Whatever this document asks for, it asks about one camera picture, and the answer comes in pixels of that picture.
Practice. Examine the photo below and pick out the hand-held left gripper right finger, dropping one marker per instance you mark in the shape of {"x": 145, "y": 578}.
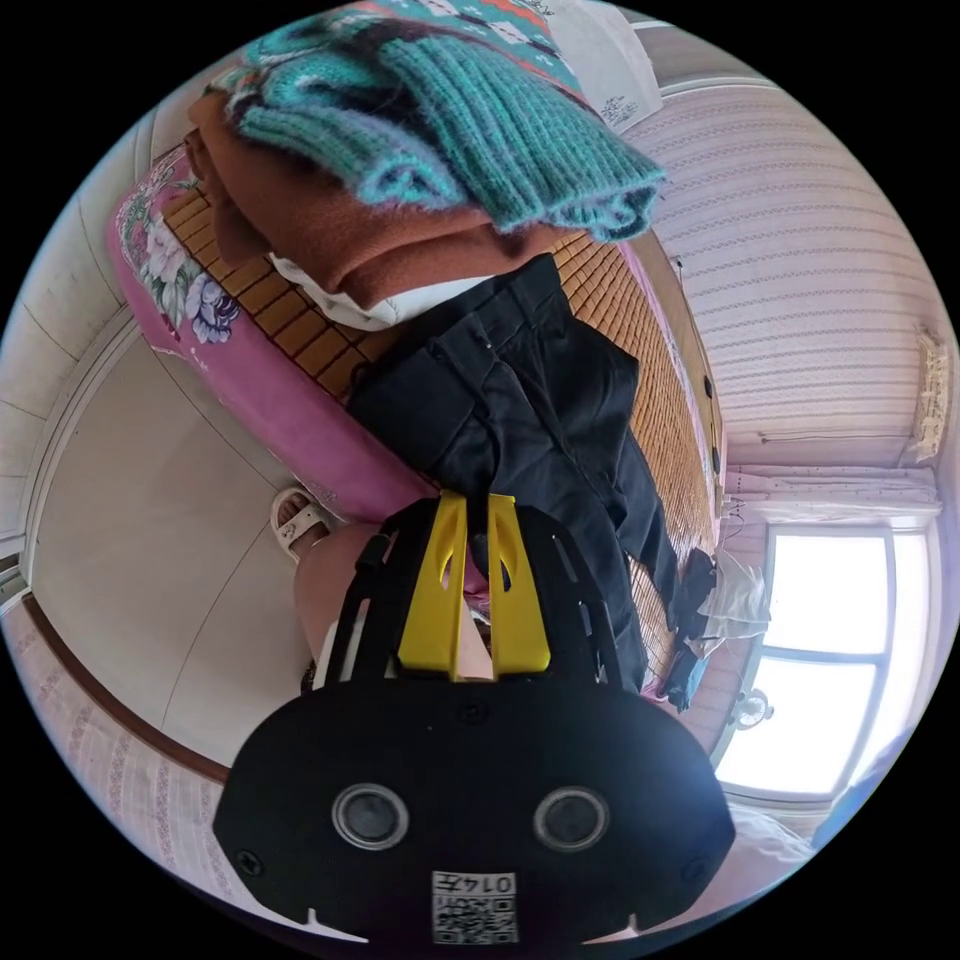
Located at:
{"x": 517, "y": 600}

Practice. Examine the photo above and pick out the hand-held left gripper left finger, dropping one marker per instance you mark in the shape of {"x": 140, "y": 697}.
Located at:
{"x": 433, "y": 600}

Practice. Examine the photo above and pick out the black long pants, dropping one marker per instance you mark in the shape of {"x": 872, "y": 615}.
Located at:
{"x": 555, "y": 420}

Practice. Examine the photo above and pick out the heap of dark clothes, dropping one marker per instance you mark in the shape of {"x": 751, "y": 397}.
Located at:
{"x": 694, "y": 637}

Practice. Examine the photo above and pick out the bed with woven mat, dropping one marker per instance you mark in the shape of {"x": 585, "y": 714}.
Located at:
{"x": 300, "y": 420}

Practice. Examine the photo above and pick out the small fan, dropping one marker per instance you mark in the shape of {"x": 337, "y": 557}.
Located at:
{"x": 748, "y": 709}

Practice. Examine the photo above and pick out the window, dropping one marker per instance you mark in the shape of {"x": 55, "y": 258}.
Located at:
{"x": 832, "y": 660}

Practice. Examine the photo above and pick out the curtain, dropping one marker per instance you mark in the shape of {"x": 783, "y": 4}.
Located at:
{"x": 840, "y": 491}

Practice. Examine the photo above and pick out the pile of clothes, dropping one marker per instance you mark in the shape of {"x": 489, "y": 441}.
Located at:
{"x": 420, "y": 150}

